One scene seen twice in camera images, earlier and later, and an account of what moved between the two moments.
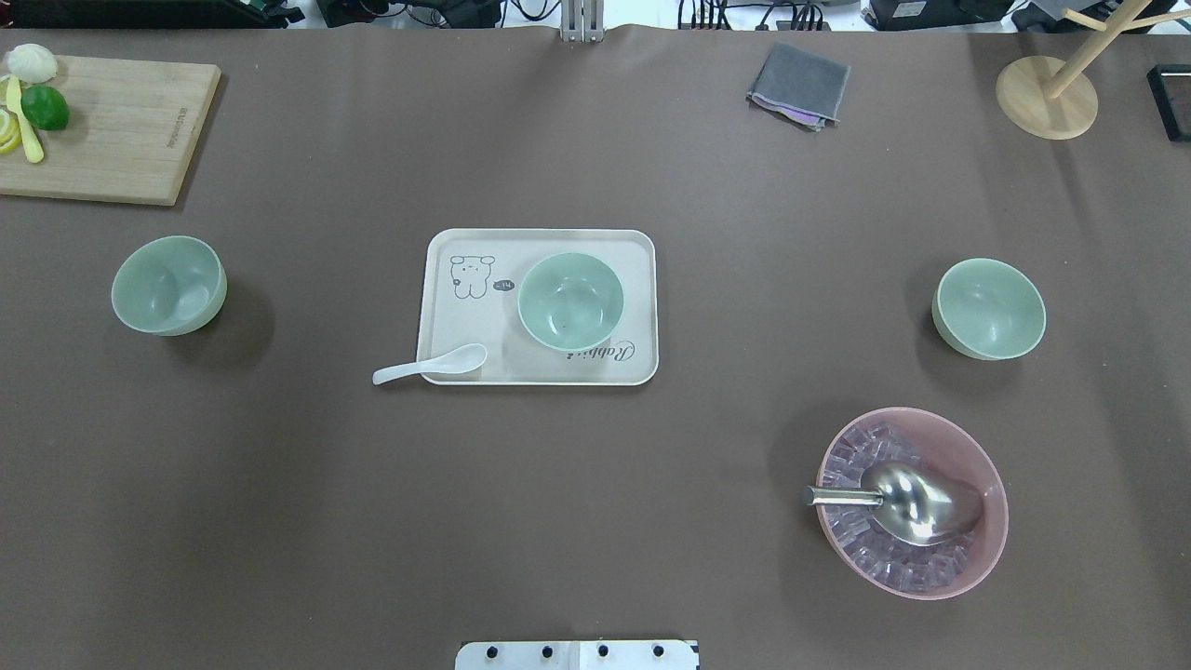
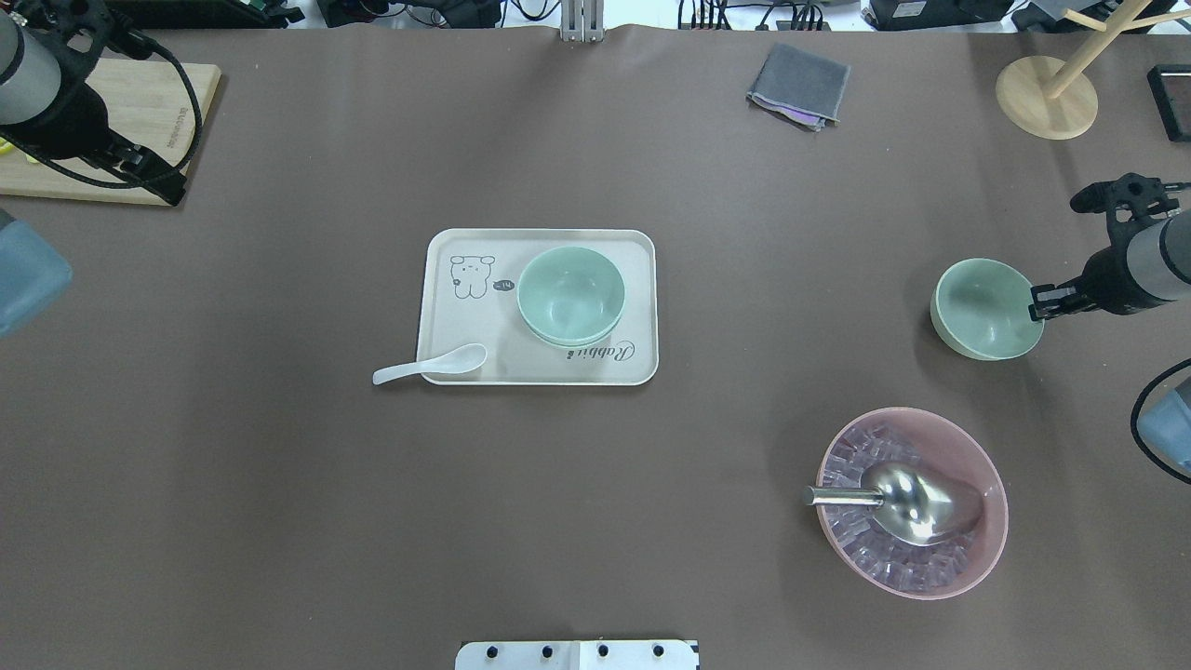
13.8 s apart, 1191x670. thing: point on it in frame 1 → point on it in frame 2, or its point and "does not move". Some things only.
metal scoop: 911,504 does not move
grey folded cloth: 804,89 does not move
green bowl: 169,286 → 570,297
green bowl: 988,309 does not move
